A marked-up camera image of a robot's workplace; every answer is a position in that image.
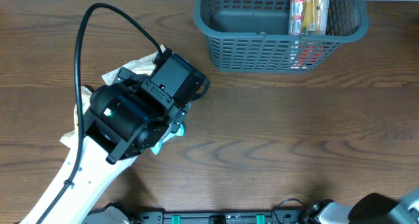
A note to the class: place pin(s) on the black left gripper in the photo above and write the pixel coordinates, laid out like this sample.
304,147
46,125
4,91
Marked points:
129,84

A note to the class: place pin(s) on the grey plastic lattice basket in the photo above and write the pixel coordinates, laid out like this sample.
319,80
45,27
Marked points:
253,35

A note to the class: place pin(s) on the Kleenex tissue multipack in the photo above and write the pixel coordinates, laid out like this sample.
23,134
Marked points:
296,10

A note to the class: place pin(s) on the spaghetti packet with red ends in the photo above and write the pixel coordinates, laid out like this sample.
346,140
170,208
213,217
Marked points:
313,24

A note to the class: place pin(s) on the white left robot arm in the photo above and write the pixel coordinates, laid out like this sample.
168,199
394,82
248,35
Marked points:
119,122

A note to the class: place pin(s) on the teal snack packet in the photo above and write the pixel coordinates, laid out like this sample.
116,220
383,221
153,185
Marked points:
156,149

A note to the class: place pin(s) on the crumpled beige paper bag upper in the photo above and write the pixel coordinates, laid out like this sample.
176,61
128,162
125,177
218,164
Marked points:
143,65

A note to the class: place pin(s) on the crumpled beige paper bag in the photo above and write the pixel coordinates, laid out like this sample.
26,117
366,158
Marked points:
143,65
70,139

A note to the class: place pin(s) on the crumpled beige paper bag lower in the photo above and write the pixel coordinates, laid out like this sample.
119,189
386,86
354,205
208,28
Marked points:
70,139

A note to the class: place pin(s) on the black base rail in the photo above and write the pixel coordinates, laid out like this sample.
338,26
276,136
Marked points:
115,212

